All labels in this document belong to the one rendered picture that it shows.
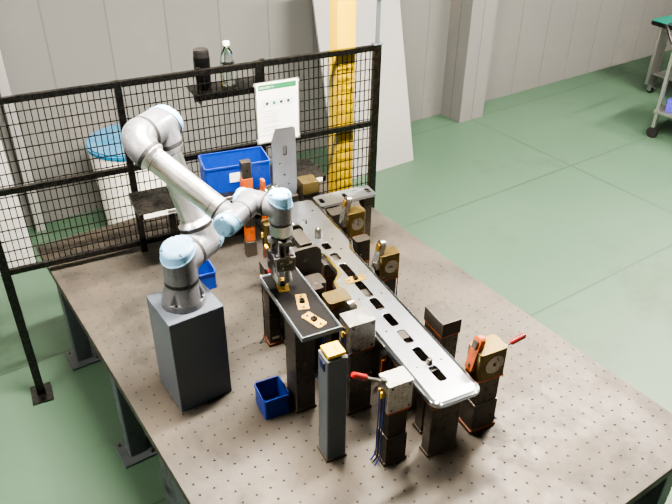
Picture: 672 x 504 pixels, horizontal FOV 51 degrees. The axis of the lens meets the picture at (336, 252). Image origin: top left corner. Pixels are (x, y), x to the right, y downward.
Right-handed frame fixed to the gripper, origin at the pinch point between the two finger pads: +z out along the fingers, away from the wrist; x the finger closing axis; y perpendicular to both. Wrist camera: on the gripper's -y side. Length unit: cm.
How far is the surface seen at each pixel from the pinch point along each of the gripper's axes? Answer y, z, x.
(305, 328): 24.6, 1.8, 2.5
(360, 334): 21.0, 11.3, 22.0
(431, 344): 25, 18, 46
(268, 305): -23.4, 28.0, -1.5
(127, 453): -44, 117, -67
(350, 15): -131, -52, 61
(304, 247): -16.7, -1.1, 11.7
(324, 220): -65, 18, 31
